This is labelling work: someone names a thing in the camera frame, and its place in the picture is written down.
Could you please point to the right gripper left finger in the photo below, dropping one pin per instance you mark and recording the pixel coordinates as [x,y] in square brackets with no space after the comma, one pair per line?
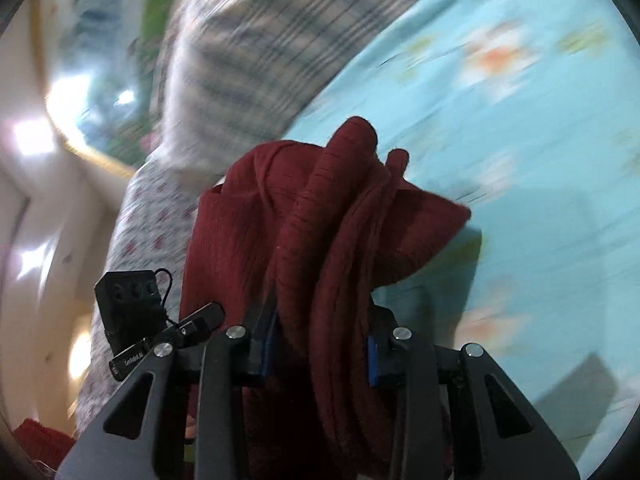
[139,434]

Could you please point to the dark red knit sweater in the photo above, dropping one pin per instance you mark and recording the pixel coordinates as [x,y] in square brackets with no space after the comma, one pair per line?
[316,229]

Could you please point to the gold framed landscape painting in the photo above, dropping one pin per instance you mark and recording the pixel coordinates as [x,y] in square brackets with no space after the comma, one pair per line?
[98,65]

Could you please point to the light blue floral bedsheet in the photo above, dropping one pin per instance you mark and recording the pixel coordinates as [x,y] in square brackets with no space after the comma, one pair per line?
[527,112]

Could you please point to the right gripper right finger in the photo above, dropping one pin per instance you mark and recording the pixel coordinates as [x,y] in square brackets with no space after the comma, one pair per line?
[459,415]

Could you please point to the plaid checkered quilt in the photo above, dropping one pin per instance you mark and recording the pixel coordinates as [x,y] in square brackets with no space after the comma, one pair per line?
[238,72]

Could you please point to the pink floral patterned sheet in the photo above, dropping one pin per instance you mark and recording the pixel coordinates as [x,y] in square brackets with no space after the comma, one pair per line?
[152,231]

